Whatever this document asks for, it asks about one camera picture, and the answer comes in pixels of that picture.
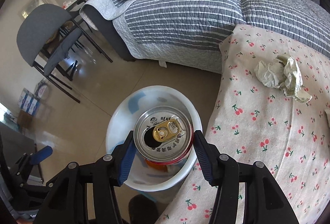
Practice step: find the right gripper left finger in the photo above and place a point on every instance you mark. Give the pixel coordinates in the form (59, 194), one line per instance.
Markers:
(66, 201)

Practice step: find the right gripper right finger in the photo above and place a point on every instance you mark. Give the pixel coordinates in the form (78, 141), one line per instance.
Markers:
(264, 202)

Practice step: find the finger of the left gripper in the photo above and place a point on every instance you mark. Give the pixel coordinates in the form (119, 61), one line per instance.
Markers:
(27, 162)

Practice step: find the red drink can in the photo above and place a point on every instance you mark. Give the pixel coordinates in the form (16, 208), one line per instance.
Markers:
(163, 135)

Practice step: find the greenish paper ball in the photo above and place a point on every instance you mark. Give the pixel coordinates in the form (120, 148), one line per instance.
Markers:
(284, 74)

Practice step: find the blue white cardboard boxes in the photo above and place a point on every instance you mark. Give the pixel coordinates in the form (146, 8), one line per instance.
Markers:
(30, 101)

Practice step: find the black slipper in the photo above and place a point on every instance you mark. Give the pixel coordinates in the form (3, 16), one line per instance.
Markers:
(142, 210)

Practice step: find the cherry print tablecloth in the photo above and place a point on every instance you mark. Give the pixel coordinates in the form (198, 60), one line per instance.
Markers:
(251, 122)

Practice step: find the grey chair black legs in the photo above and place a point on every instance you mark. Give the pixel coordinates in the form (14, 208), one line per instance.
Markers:
(45, 38)

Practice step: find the grey striped quilted cover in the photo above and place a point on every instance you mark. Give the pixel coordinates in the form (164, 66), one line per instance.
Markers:
(188, 32)

